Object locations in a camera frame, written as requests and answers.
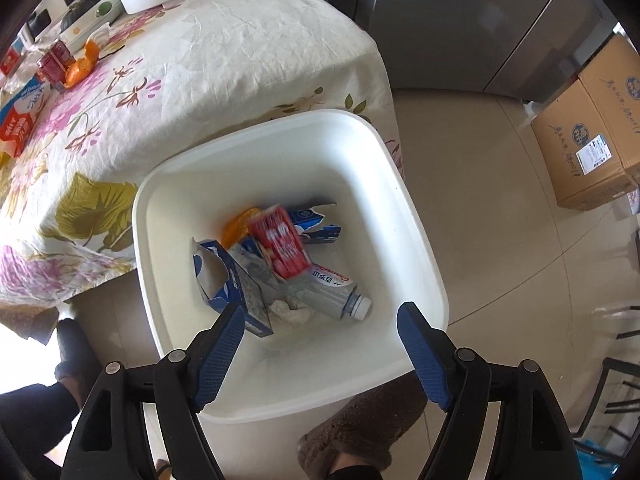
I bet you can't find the floral tablecloth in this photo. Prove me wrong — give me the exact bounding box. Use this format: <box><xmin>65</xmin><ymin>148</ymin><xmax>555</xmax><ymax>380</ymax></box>
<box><xmin>0</xmin><ymin>0</ymin><xmax>405</xmax><ymax>343</ymax></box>

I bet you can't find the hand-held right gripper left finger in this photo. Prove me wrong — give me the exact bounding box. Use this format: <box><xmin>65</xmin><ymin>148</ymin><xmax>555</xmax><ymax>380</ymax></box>
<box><xmin>60</xmin><ymin>302</ymin><xmax>246</xmax><ymax>480</ymax></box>

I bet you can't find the white plastic bin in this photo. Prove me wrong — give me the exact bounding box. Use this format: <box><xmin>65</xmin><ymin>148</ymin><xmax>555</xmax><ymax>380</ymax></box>
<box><xmin>131</xmin><ymin>108</ymin><xmax>449</xmax><ymax>443</ymax></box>

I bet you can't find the slim blue box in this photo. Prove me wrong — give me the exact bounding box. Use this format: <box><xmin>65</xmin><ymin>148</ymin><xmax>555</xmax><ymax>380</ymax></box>
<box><xmin>287</xmin><ymin>201</ymin><xmax>342</xmax><ymax>245</ymax></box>

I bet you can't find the red drink carton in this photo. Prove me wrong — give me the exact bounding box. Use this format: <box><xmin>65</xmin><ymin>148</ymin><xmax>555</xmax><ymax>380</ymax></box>
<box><xmin>37</xmin><ymin>42</ymin><xmax>76</xmax><ymax>86</ymax></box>

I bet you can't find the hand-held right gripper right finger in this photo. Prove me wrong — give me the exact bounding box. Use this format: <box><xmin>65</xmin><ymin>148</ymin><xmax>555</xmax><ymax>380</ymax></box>
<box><xmin>396</xmin><ymin>301</ymin><xmax>576</xmax><ymax>480</ymax></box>

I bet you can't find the grey refrigerator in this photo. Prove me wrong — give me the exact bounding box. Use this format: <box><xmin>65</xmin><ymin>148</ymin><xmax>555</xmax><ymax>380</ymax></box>
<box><xmin>280</xmin><ymin>0</ymin><xmax>621</xmax><ymax>103</ymax></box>

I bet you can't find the black metal chair frame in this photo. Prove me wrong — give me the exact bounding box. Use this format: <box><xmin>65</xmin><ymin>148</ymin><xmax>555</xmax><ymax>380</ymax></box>
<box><xmin>575</xmin><ymin>305</ymin><xmax>640</xmax><ymax>441</ymax></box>

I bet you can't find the person's left leg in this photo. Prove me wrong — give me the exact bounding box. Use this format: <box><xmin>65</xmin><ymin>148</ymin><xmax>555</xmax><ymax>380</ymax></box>
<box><xmin>0</xmin><ymin>382</ymin><xmax>83</xmax><ymax>480</ymax></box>

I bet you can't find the cardboard box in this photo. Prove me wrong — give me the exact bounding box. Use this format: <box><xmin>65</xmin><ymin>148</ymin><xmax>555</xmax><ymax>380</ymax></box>
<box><xmin>530</xmin><ymin>75</ymin><xmax>638</xmax><ymax>211</ymax></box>
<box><xmin>577</xmin><ymin>35</ymin><xmax>640</xmax><ymax>183</ymax></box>

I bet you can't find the red white blue carton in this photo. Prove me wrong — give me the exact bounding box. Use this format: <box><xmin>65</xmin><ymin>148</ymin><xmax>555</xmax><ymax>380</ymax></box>
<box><xmin>0</xmin><ymin>77</ymin><xmax>51</xmax><ymax>158</ymax></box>

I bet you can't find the clear plastic water bottle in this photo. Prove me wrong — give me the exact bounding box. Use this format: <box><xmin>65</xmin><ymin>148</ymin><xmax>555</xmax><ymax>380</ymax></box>
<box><xmin>285</xmin><ymin>262</ymin><xmax>373</xmax><ymax>321</ymax></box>

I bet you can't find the white bowl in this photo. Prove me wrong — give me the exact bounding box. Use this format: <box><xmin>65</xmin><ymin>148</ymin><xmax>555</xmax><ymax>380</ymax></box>
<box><xmin>59</xmin><ymin>0</ymin><xmax>123</xmax><ymax>43</ymax></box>

